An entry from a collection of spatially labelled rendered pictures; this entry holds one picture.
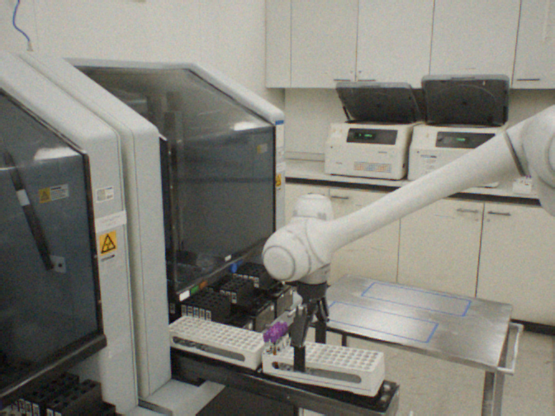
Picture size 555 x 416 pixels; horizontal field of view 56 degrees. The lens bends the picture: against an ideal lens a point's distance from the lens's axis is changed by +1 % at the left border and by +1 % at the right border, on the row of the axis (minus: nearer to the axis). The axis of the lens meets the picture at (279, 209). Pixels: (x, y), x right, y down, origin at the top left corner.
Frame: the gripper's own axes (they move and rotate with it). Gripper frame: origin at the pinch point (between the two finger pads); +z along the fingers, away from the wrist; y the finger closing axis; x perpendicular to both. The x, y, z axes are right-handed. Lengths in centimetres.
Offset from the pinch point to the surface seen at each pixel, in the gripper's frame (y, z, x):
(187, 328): -1.0, 1.2, 37.8
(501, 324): 51, 5, -42
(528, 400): 151, 87, -55
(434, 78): 246, -69, 19
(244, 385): -6.7, 9.7, 15.8
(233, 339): -1.3, 0.8, 22.2
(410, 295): 61, 5, -12
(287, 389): -6.7, 7.2, 3.2
